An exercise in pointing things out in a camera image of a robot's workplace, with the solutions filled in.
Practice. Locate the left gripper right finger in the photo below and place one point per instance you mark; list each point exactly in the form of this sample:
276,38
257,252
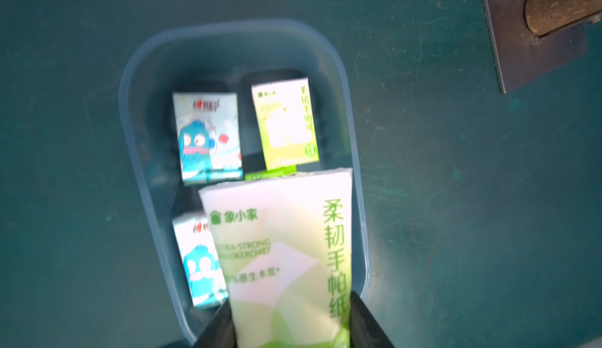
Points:
364,329

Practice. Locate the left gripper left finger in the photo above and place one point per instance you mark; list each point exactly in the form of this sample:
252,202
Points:
220,332

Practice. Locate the blue cartoon tissue pack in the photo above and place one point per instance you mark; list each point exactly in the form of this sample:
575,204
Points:
208,136
203,272

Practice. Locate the green white tissue pack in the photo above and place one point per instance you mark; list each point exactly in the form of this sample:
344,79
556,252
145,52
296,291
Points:
285,247

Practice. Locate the blue plastic storage box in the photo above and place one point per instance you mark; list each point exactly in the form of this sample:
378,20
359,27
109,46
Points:
230,57

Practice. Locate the green tissue pack in box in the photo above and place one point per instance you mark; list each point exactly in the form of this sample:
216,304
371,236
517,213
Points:
286,123

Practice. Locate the pink blossom artificial tree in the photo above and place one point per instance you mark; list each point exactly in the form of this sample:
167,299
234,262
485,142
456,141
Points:
532,37

